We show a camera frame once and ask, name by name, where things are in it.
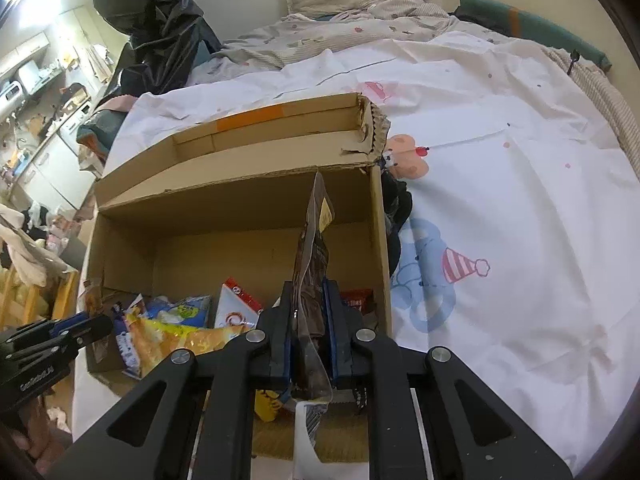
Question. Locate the clear brown snack packet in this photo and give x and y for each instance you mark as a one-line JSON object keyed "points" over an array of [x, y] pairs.
{"points": [[94, 310]]}

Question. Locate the white cabinet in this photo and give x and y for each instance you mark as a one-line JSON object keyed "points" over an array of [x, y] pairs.
{"points": [[55, 175]]}

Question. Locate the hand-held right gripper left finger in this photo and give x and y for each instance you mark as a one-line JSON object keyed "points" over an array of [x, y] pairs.
{"points": [[286, 340]]}

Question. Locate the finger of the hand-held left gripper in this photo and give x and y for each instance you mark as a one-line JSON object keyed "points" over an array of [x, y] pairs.
{"points": [[70, 322], [92, 329]]}

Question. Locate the white cartoon printed bedsheet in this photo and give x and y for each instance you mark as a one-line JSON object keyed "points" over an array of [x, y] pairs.
{"points": [[525, 210]]}

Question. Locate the colourful clothes pile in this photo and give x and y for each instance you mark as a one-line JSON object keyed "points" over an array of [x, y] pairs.
{"points": [[100, 130]]}

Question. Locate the beige knitted blanket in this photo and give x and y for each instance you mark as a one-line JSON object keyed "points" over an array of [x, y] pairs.
{"points": [[600, 95]]}

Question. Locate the striped printed quilt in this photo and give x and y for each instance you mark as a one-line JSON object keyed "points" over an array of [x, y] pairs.
{"points": [[325, 35]]}

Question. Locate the yellow black snack packet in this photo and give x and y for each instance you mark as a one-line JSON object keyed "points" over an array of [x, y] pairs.
{"points": [[267, 405]]}

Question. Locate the blue popcorn snack packet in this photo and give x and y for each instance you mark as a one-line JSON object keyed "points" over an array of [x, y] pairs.
{"points": [[180, 310]]}

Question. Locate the blue white snack packet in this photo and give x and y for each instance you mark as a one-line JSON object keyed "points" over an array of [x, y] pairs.
{"points": [[129, 350]]}

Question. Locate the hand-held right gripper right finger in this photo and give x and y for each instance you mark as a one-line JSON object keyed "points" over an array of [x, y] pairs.
{"points": [[332, 345]]}

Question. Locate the white garment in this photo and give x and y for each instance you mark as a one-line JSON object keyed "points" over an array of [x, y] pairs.
{"points": [[25, 250]]}

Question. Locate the teal headboard cushion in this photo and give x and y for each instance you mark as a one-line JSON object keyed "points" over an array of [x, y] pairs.
{"points": [[540, 30]]}

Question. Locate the white kitchen appliance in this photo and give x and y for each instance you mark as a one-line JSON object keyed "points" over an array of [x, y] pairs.
{"points": [[12, 95]]}

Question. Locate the black plastic bag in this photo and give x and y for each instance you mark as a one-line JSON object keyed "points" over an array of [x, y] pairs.
{"points": [[150, 20]]}

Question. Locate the dark brown snack packet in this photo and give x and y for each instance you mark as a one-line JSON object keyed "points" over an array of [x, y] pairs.
{"points": [[312, 285]]}

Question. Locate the white red snack packet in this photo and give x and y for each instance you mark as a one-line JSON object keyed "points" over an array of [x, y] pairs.
{"points": [[237, 305]]}

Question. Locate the white black print snack packet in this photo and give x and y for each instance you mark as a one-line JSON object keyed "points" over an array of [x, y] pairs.
{"points": [[307, 440]]}

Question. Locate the brown cardboard box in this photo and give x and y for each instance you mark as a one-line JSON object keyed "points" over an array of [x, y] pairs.
{"points": [[225, 210]]}

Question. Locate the dark cloth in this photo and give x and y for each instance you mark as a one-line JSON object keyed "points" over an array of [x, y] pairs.
{"points": [[397, 220]]}

